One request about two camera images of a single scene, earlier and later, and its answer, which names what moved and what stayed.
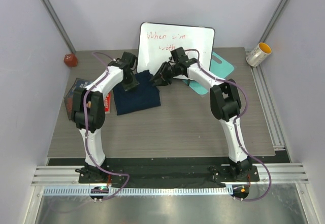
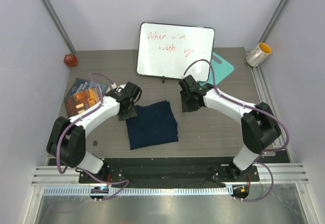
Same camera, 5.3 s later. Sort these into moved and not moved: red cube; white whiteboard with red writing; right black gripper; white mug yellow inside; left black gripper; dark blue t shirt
Moved: left black gripper; dark blue t shirt; right black gripper
Not moved: white mug yellow inside; white whiteboard with red writing; red cube
